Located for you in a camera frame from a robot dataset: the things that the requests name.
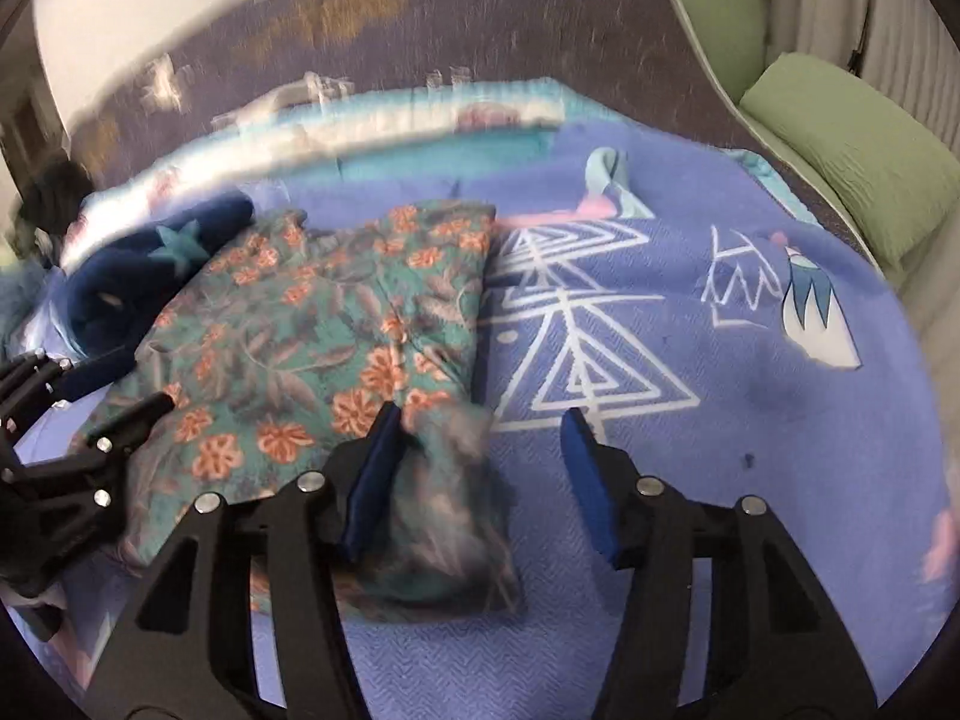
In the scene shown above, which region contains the green pillow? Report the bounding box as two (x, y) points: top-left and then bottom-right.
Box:
(739, 52), (960, 271)
(664, 0), (770, 102)

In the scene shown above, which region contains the teal floral garment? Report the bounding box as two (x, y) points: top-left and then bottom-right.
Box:
(71, 199), (526, 623)

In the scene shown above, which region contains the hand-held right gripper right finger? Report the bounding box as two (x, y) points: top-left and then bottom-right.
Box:
(561, 409), (878, 720)

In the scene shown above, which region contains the navy star print cloth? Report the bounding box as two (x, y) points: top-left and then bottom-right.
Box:
(60, 191), (256, 400)

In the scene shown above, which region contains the blue printed blanket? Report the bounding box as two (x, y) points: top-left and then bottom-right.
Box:
(0, 79), (947, 720)

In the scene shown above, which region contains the black cloth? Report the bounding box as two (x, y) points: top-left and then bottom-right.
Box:
(11, 157), (95, 256)

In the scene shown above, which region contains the teal cloth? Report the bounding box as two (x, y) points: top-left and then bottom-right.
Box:
(0, 255), (65, 361)

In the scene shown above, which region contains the dark patterned bedspread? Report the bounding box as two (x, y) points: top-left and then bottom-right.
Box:
(67, 0), (886, 271)

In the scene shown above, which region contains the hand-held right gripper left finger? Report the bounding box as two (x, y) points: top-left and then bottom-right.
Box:
(82, 403), (406, 720)

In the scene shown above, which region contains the white ribbed curtain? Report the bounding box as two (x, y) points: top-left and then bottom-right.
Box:
(772, 0), (960, 158)

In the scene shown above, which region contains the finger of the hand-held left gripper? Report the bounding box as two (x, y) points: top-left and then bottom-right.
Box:
(15, 392), (177, 533)
(0, 351), (76, 437)

